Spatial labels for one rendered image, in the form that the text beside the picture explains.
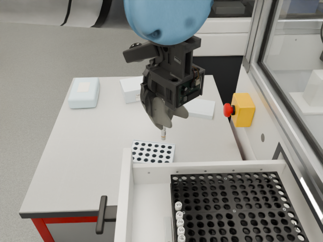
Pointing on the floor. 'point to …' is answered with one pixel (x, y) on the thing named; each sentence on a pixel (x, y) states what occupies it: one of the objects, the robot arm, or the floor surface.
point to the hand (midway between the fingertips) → (161, 121)
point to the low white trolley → (110, 158)
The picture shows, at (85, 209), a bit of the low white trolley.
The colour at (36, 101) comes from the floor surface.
